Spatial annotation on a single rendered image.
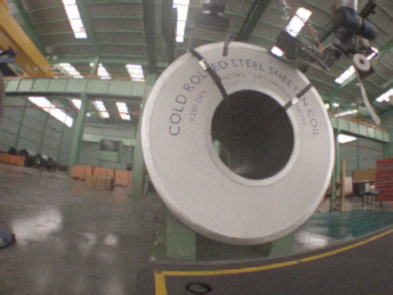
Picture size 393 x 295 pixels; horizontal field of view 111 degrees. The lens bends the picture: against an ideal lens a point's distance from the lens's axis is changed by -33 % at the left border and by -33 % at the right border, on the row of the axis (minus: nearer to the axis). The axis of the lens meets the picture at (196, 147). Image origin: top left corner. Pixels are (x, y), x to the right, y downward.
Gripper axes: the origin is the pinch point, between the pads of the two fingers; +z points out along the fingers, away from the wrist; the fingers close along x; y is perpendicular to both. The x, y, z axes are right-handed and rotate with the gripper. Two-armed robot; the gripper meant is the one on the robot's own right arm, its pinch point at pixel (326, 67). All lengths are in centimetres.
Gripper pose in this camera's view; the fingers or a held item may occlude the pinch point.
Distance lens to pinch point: 139.9
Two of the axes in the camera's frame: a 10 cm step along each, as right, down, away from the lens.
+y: -8.7, -5.0, 0.3
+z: -4.0, 7.3, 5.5
